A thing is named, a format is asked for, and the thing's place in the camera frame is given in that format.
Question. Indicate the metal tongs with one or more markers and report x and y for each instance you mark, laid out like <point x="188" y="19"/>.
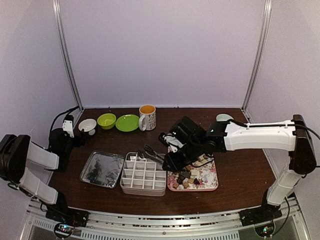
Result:
<point x="152" y="155"/>

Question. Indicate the white mug with orange inside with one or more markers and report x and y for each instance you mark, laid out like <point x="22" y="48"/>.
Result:
<point x="147" y="118"/>

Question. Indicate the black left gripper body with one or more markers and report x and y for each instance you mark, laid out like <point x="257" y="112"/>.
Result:
<point x="78" y="143"/>

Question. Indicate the green plate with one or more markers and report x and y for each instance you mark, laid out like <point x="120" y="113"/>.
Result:
<point x="127" y="123"/>

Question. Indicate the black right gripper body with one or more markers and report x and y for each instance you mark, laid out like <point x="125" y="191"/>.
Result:
<point x="191" y="153"/>

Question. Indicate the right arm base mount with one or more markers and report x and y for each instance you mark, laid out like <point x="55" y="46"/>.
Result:
<point x="262" y="218"/>

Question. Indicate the aluminium frame post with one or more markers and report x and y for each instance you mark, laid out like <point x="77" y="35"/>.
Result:
<point x="65" y="53"/>
<point x="264" y="30"/>

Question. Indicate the front aluminium rail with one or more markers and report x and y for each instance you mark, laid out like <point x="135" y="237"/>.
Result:
<point x="210" y="226"/>

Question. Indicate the pink tin box with dividers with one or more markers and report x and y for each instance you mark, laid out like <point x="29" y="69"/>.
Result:
<point x="142" y="176"/>

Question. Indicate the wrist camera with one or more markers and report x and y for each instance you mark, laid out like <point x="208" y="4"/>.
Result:
<point x="170" y="141"/>
<point x="67" y="125"/>

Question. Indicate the tan Sweet chocolate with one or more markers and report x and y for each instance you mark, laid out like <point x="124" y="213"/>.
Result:
<point x="191" y="180"/>

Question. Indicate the floral pink tray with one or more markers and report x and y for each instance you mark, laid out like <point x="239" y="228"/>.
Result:
<point x="204" y="169"/>

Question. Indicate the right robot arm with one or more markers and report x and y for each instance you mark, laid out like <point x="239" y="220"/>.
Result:
<point x="292" y="136"/>

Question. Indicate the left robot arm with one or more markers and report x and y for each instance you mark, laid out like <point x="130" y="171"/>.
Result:
<point x="17" y="152"/>

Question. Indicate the pale blue ceramic bowl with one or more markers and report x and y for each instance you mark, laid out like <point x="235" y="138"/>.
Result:
<point x="223" y="117"/>

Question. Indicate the pink bunny tin lid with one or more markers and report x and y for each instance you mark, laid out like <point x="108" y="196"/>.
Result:
<point x="102" y="169"/>

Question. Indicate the left aluminium frame post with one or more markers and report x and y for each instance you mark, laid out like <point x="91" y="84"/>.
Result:
<point x="65" y="53"/>

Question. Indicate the right aluminium frame post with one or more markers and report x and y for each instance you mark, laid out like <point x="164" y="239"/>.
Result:
<point x="264" y="30"/>

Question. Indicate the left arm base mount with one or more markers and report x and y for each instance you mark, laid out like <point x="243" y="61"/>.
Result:
<point x="67" y="218"/>

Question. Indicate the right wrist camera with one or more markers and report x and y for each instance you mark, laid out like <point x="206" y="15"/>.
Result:
<point x="170" y="141"/>

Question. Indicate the green bowl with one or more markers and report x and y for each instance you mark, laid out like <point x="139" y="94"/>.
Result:
<point x="107" y="121"/>

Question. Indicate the white black bowl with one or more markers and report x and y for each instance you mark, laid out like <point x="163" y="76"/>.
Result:
<point x="88" y="127"/>

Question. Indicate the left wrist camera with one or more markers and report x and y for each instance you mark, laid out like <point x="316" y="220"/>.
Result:
<point x="67" y="125"/>

